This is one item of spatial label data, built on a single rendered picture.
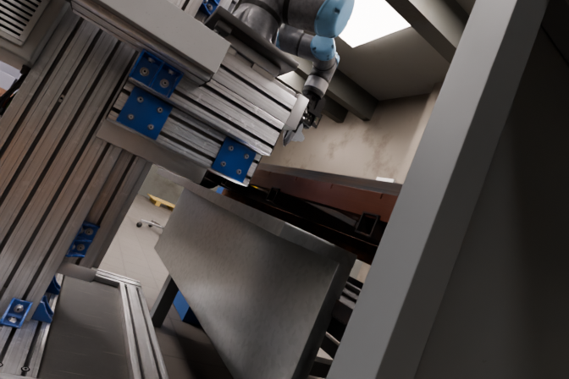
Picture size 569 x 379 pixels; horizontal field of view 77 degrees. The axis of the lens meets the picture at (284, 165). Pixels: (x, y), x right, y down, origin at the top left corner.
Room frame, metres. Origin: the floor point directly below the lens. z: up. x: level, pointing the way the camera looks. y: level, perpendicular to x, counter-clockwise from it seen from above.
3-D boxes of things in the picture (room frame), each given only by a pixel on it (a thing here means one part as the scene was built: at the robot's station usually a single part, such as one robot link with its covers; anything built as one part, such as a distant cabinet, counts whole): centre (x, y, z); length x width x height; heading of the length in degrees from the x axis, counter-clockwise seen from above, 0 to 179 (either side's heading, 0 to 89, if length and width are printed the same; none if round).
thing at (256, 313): (1.33, 0.11, 0.48); 1.30 x 0.04 x 0.35; 28
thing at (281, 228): (1.29, 0.18, 0.67); 1.30 x 0.20 x 0.03; 28
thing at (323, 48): (1.06, 0.05, 1.22); 0.11 x 0.11 x 0.08; 78
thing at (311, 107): (1.16, 0.01, 1.06); 0.09 x 0.08 x 0.12; 118
